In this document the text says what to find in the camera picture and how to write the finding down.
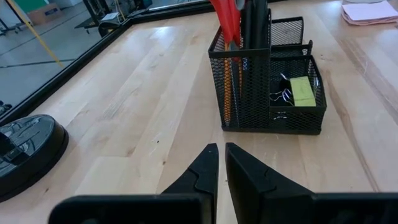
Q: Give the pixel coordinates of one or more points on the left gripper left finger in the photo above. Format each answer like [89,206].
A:
[202,177]

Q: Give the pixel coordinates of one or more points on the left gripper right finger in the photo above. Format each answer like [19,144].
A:
[248,180]

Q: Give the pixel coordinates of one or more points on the yellow pencil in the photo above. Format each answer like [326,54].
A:
[228,93]

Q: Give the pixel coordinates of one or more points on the large black binder clip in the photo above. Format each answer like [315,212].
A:
[286,96]

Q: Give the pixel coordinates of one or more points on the yellow sticky note pad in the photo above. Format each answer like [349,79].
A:
[303,91]

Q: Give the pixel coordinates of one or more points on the black pen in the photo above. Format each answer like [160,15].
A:
[263,25]
[246,28]

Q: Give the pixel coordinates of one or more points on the pink paper note stack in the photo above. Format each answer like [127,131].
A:
[370,12]

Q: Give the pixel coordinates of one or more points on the black mesh desk organizer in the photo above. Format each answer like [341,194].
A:
[248,93]

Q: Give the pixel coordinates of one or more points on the black equipment stand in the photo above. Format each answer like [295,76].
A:
[93,12]

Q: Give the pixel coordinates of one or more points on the cardboard box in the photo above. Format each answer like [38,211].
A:
[43,14]

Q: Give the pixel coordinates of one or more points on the green board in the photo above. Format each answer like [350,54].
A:
[31,4]

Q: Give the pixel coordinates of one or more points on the black aluminium table frame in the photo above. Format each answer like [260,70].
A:
[62,81]

